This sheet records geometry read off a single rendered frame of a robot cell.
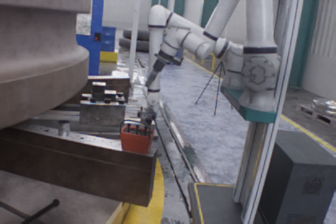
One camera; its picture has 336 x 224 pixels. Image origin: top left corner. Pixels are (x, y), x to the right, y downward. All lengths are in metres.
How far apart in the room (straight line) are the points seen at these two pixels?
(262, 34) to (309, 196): 1.04
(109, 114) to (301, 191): 1.87
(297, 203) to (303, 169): 0.23
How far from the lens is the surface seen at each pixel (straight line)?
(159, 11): 1.97
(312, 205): 1.99
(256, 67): 1.31
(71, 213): 1.95
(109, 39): 10.60
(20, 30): 1.97
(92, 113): 2.92
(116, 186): 2.01
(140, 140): 1.82
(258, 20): 1.34
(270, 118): 1.55
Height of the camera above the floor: 1.48
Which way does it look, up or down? 17 degrees down
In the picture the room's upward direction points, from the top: 6 degrees clockwise
